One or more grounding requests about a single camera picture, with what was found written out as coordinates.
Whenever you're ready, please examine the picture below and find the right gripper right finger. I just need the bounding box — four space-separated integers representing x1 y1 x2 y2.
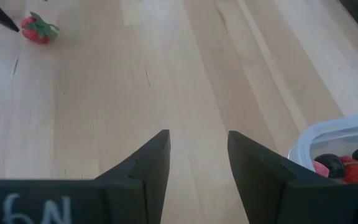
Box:
228 131 358 224

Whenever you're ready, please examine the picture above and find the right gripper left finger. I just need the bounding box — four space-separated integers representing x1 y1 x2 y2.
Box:
94 129 171 224

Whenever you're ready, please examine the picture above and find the large strawberry with leaves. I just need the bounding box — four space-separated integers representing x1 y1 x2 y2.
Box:
20 11 61 45

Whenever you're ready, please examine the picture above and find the small pink raspberry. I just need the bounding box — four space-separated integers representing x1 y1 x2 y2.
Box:
312 160 331 179

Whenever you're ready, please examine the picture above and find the clear plastic tupperware container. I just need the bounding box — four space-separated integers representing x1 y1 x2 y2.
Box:
287 112 358 184

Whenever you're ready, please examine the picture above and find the small strawberry with leaves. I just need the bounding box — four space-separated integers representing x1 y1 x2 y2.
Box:
339 155 358 184

